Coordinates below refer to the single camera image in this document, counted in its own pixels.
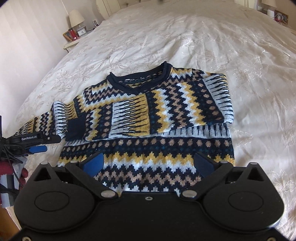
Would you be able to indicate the red candle jar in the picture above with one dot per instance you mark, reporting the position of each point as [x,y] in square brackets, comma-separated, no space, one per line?
[73,34]

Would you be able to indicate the dark wooden picture frame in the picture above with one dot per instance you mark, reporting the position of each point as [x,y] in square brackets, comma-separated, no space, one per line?
[281,15]

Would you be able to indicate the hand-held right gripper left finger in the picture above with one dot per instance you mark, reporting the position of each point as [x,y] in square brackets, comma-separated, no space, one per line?
[93,165]

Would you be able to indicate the cream embroidered bedspread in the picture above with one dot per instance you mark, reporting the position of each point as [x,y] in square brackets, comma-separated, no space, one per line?
[161,41]

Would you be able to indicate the grey striped clothing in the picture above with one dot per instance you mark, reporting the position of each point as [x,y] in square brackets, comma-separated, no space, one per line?
[8,194]

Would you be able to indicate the small white charger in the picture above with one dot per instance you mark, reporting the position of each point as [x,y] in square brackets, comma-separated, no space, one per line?
[95,22]

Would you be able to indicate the small white alarm clock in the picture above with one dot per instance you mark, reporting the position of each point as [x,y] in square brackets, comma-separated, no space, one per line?
[81,32]

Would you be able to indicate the cream shade table lamp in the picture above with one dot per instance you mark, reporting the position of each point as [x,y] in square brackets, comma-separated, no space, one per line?
[76,17]

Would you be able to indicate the white bedside table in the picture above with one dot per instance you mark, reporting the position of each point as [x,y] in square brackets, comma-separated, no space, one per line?
[71,44]

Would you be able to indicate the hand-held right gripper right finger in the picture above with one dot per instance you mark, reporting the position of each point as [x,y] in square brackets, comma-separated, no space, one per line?
[204,165]

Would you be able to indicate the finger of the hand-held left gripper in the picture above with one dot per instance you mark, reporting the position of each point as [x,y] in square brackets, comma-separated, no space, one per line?
[49,139]
[37,149]

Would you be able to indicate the cream tufted headboard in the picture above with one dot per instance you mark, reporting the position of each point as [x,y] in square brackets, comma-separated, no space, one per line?
[108,6]

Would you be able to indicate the navy yellow zigzag knit sweater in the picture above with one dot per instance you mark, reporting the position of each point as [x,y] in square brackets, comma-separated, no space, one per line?
[148,129]

